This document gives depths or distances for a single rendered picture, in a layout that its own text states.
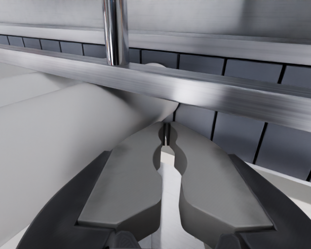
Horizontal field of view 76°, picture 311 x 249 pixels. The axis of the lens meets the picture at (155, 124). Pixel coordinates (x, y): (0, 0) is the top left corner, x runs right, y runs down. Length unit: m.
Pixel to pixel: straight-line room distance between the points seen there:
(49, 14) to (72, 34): 0.12
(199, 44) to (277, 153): 0.10
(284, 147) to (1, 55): 0.23
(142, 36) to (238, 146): 0.13
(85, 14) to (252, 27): 0.21
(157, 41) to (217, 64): 0.06
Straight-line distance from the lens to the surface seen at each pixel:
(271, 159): 0.19
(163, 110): 0.15
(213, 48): 0.17
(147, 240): 0.43
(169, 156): 0.17
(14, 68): 0.28
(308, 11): 0.21
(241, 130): 0.18
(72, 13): 0.33
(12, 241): 0.43
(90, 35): 0.24
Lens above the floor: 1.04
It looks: 50 degrees down
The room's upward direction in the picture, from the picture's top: 128 degrees counter-clockwise
